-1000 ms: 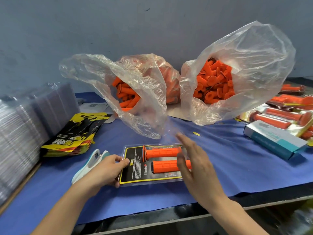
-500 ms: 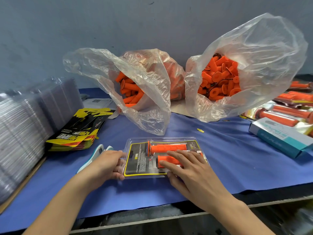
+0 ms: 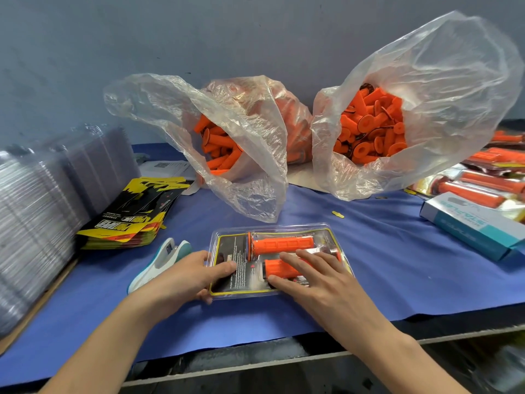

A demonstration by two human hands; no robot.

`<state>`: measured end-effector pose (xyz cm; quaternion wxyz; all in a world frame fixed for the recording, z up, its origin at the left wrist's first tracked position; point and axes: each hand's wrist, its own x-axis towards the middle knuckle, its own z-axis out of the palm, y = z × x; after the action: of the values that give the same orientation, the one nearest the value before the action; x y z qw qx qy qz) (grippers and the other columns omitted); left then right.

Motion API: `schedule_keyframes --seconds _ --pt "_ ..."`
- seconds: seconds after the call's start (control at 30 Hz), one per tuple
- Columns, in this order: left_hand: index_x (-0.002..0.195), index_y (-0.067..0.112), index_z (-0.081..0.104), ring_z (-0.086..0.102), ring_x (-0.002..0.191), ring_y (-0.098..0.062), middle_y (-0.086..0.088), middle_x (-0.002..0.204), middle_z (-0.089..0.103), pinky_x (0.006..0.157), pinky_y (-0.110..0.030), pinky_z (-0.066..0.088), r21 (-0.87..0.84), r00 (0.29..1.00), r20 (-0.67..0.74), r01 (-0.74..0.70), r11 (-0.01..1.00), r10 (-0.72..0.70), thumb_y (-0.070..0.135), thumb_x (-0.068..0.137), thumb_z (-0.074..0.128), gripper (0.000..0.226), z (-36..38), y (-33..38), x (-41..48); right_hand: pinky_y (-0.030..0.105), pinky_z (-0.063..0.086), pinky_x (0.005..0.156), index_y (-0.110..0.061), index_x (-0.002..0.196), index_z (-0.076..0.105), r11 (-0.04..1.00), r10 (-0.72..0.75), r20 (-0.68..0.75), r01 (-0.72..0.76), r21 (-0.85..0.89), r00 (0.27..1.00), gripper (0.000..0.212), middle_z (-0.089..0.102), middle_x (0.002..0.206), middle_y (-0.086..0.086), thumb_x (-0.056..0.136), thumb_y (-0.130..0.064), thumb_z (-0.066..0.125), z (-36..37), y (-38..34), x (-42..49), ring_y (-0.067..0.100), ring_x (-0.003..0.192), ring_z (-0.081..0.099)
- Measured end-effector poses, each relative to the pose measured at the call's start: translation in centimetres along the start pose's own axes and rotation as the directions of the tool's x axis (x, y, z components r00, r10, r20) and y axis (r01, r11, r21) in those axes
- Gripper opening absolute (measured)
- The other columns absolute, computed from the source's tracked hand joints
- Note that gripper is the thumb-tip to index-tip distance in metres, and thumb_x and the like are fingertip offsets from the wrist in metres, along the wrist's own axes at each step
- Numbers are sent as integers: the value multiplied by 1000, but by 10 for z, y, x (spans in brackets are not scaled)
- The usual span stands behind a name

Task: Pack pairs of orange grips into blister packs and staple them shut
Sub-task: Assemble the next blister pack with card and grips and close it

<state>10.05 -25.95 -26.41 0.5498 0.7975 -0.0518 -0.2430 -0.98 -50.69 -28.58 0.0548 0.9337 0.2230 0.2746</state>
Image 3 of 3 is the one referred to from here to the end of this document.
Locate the person's right hand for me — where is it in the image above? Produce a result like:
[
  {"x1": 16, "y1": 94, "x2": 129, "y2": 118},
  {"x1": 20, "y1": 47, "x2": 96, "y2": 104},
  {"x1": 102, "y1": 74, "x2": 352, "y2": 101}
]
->
[{"x1": 266, "y1": 248, "x2": 393, "y2": 345}]

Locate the person's left hand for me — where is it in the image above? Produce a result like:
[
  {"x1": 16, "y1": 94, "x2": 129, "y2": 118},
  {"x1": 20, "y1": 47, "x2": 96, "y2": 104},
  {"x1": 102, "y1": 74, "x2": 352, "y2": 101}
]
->
[{"x1": 131, "y1": 250, "x2": 239, "y2": 325}]

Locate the teal hand stapler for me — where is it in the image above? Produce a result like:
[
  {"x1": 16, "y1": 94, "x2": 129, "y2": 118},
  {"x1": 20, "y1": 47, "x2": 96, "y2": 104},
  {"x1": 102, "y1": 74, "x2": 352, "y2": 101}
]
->
[{"x1": 127, "y1": 237, "x2": 194, "y2": 294}]

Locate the stack of clear blister shells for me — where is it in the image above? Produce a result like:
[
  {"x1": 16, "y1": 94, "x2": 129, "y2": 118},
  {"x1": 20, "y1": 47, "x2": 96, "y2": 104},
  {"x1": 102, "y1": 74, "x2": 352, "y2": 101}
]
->
[{"x1": 0, "y1": 123, "x2": 141, "y2": 337}]

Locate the person's left forearm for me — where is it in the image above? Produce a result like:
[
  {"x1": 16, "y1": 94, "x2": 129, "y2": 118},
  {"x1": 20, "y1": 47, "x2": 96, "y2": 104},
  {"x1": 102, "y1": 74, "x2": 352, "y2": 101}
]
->
[{"x1": 41, "y1": 299, "x2": 165, "y2": 394}]

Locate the stack of yellow black cards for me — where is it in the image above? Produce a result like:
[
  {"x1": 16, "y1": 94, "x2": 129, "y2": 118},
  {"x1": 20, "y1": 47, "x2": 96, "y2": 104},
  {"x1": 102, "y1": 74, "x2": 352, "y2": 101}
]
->
[{"x1": 76, "y1": 176, "x2": 191, "y2": 251}]

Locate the white printed paper sheet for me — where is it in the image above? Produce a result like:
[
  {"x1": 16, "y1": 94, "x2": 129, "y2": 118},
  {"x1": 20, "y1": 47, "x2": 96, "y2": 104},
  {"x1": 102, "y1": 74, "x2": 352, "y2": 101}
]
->
[{"x1": 139, "y1": 160, "x2": 202, "y2": 196}]

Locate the teal white cardboard box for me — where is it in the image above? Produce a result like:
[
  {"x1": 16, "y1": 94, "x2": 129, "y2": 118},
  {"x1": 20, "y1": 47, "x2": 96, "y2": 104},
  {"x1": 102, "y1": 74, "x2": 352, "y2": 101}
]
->
[{"x1": 420, "y1": 193, "x2": 525, "y2": 262}]

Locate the large clear plastic bag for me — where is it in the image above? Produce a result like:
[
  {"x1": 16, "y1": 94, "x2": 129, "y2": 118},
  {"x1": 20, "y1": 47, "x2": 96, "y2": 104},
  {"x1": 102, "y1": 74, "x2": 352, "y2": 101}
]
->
[{"x1": 312, "y1": 10, "x2": 501, "y2": 202}]

